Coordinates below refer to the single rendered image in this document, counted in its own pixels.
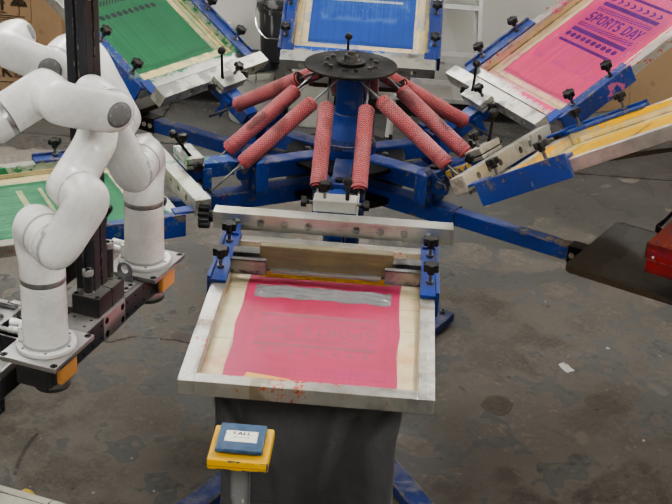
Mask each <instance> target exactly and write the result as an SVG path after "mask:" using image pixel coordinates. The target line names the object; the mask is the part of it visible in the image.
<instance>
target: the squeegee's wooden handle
mask: <svg viewBox="0 0 672 504"><path fill-rule="evenodd" d="M260 258H266V259H267V271H270V268H280V269H293V270H306V271H318V272H331V273H344V274H357V275H370V276H381V280H384V278H385V268H393V260H394V252H393V251H382V250H369V249H356V248H343V247H330V246H317V245H304V244H291V243H278V242H265V241H262V242H261V244H260Z"/></svg>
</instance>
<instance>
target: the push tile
mask: <svg viewBox="0 0 672 504"><path fill-rule="evenodd" d="M266 433H267V426H261V425H249V424H237V423H225V422H223V423H222V424H221V428H220V431H219V435H218V439H217V442H216V446H215V451H216V452H226V453H238V454H250V455H262V452H263V447H264V443H265V438H266Z"/></svg>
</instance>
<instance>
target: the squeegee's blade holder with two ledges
mask: <svg viewBox="0 0 672 504"><path fill-rule="evenodd" d="M270 273H274V274H286V275H299V276H312V277H325V278H338V279H351V280H363V281H376V282H380V281H381V276H370V275H357V274H344V273H331V272H318V271H306V270H293V269H280V268H270Z"/></svg>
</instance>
